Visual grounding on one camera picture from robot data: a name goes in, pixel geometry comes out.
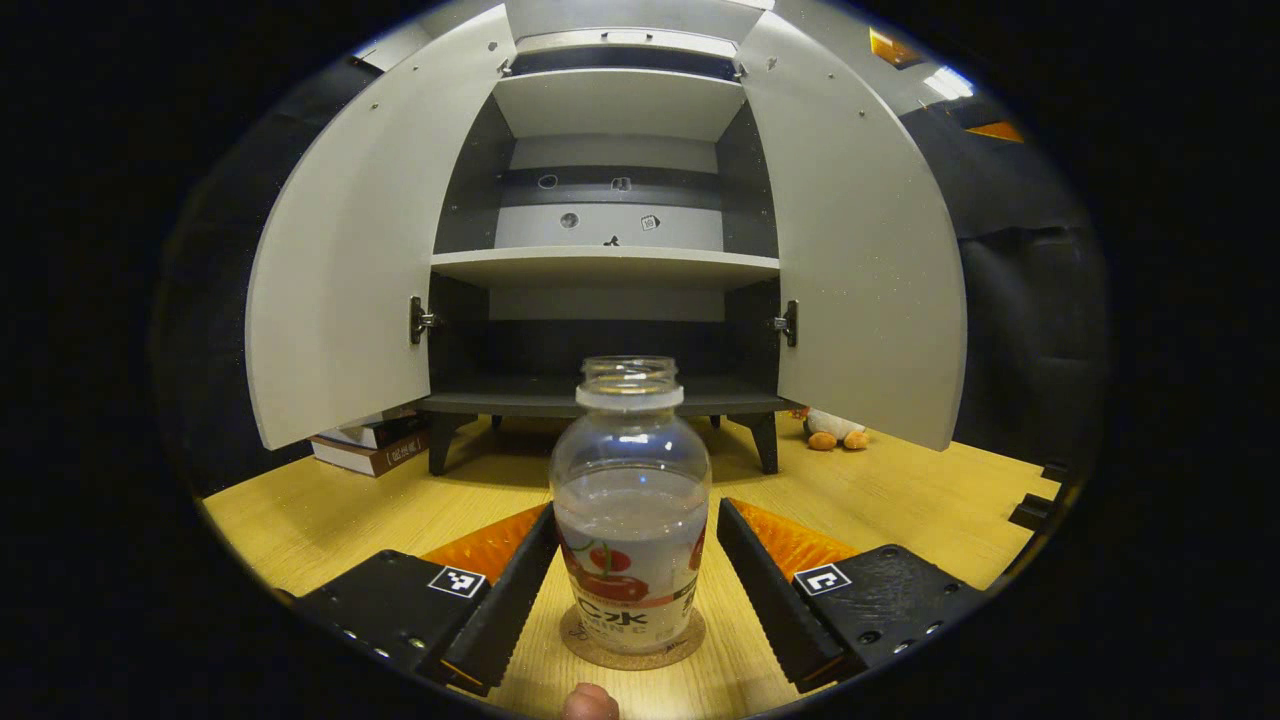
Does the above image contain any grey cabinet door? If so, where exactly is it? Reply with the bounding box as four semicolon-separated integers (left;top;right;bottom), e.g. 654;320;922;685
245;5;518;451
737;10;969;452

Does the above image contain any penguin plush toy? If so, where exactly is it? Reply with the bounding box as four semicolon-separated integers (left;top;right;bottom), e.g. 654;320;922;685
790;405;871;452

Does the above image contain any small ceiling light panel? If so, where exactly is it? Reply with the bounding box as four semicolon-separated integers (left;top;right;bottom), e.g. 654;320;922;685
922;65;976;101

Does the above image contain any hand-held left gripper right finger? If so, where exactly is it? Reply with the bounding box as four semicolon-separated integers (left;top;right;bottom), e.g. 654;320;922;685
716;497;989;694

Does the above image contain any grey cabinet drawer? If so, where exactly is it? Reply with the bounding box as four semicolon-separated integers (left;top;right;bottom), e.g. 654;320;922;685
513;28;741;59

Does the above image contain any clear plastic bottle red label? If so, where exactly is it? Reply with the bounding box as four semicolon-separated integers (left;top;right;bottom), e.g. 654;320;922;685
549;355;713;656

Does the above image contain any black backdrop cloth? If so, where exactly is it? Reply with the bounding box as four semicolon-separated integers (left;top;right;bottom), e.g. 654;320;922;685
150;50;1111;501

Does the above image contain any brown hardcover book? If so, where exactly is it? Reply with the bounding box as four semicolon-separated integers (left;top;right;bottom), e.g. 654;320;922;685
311;430;433;478

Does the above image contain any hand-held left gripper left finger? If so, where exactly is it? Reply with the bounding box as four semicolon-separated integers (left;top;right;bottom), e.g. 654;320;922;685
290;503;559;698

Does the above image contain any round cork coaster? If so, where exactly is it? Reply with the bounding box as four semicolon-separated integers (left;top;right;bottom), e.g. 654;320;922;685
559;603;707;671

